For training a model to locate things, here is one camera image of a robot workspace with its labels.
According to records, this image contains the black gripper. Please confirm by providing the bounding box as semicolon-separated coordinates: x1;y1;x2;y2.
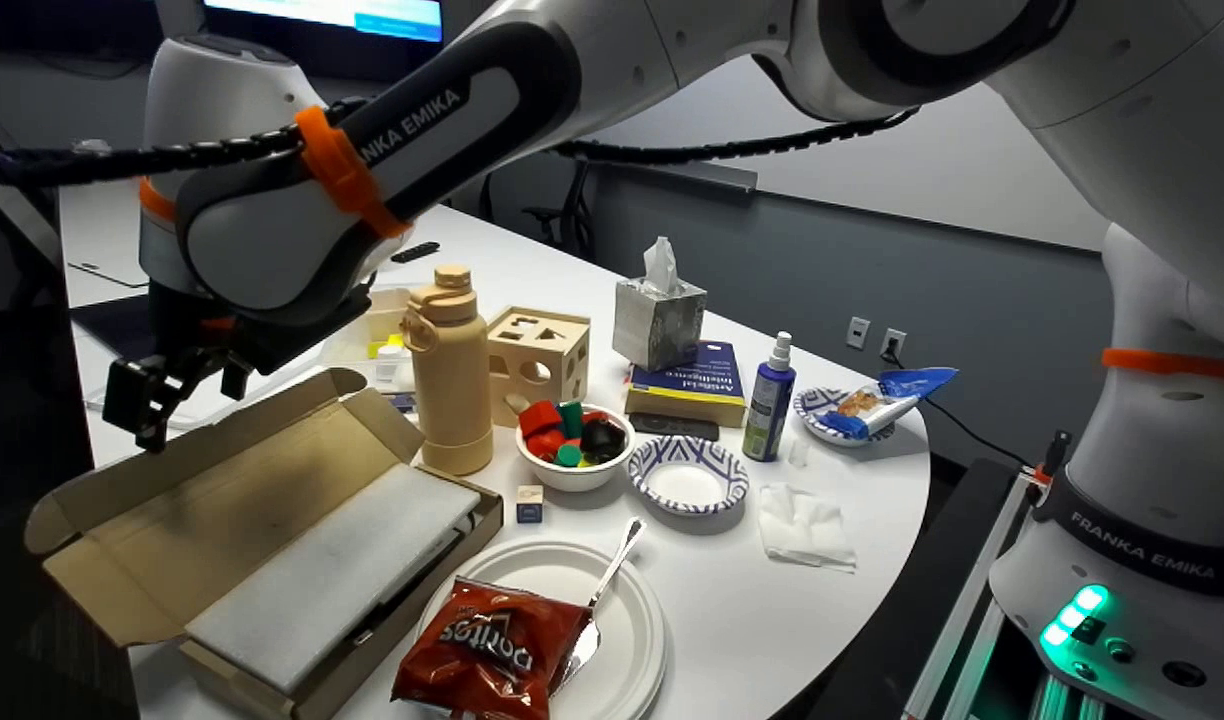
98;309;263;456

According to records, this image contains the brown cardboard box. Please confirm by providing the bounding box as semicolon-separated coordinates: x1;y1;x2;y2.
20;363;510;720

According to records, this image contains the wooden shape sorter box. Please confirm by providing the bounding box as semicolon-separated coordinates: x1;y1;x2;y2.
483;305;596;430

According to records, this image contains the grey tissue box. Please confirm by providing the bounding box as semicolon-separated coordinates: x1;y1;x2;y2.
608;231;714;378

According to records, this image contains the dark flat laptop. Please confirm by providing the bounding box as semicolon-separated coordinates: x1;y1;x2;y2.
69;294;156;363

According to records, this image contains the white foam sheet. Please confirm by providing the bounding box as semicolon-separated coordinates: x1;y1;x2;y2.
183;460;483;698

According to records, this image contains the tan water bottle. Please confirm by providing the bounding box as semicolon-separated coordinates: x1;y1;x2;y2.
402;263;497;479

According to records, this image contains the small wooden cube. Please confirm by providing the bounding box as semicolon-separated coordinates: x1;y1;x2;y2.
512;479;551;530

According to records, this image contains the white bowl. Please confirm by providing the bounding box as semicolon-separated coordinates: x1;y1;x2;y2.
512;398;636;501

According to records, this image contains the computer monitor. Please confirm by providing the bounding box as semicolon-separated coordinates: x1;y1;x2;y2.
202;0;454;49

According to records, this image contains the red Doritos chip bag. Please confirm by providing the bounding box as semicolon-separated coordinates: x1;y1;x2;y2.
390;575;596;720

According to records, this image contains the black office chair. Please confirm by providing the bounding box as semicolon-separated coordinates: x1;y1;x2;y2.
483;150;605;259

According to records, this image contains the black toy block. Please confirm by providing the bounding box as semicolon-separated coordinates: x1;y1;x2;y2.
577;414;634;466

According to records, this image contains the black handheld device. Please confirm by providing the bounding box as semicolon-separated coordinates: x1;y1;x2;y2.
629;407;728;444

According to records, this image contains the white paper plate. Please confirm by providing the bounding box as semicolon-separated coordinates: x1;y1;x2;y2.
454;535;674;720

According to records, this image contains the blue Artificial Intelligence book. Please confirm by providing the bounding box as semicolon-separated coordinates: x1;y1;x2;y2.
621;336;753;431

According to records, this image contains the white paper cupcake liner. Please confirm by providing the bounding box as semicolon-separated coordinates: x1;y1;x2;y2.
621;431;753;521

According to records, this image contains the blue spray bottle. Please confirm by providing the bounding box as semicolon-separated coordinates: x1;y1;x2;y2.
739;330;802;469

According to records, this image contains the blue patterned paper plate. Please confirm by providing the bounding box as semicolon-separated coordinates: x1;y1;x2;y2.
792;384;934;453

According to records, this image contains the clear plastic bag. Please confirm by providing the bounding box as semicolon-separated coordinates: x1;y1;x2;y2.
758;477;864;575

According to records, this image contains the blue white pretzel bag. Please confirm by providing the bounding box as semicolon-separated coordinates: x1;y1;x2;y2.
817;363;963;444

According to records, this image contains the orange cable strap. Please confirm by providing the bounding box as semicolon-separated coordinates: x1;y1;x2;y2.
293;104;412;246
132;175;187;229
1096;345;1224;393

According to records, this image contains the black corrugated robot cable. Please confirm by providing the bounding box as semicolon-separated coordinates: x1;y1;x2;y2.
0;104;926;191

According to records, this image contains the thin black power cable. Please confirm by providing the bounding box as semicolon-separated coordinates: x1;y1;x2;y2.
922;398;1043;474

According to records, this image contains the metal robot stand frame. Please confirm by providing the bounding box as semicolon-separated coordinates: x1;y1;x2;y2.
902;456;1060;720

